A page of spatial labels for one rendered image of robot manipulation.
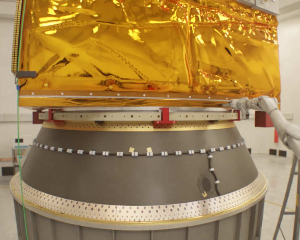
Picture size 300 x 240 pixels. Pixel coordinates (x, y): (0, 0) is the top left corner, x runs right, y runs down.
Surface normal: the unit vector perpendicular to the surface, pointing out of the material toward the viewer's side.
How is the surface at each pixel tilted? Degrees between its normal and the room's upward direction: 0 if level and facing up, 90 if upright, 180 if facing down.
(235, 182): 62
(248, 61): 90
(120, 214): 43
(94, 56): 88
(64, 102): 90
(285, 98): 90
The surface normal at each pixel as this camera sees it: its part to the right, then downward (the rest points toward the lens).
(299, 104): -0.90, 0.01
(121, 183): -0.05, -0.44
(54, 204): -0.28, -0.71
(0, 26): 0.43, 0.03
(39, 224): -0.51, 0.02
